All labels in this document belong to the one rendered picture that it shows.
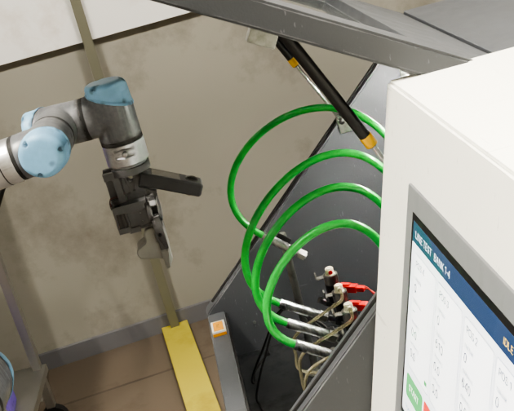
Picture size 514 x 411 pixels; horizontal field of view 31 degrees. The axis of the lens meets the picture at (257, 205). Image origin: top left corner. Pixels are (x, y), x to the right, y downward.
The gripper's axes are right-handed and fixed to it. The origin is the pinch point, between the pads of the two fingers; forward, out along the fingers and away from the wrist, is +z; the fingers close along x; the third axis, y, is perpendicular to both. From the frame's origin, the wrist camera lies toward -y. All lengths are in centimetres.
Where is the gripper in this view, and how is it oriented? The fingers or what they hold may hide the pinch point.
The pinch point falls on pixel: (170, 259)
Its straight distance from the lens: 172.7
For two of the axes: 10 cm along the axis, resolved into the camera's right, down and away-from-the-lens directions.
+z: 2.3, 9.1, 3.5
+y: -9.6, 2.7, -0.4
